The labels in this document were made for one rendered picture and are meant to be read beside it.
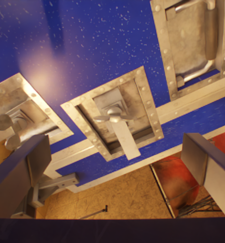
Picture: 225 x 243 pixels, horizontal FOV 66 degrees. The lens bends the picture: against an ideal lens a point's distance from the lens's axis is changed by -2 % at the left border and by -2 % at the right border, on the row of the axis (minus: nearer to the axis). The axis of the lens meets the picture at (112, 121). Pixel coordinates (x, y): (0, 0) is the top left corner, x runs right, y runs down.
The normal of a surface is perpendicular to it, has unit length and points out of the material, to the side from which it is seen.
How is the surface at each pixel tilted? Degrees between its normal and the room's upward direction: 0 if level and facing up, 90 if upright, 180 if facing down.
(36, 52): 90
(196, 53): 90
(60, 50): 90
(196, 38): 90
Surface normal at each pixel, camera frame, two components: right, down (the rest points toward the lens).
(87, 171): 0.22, 0.67
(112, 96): -0.01, 0.25
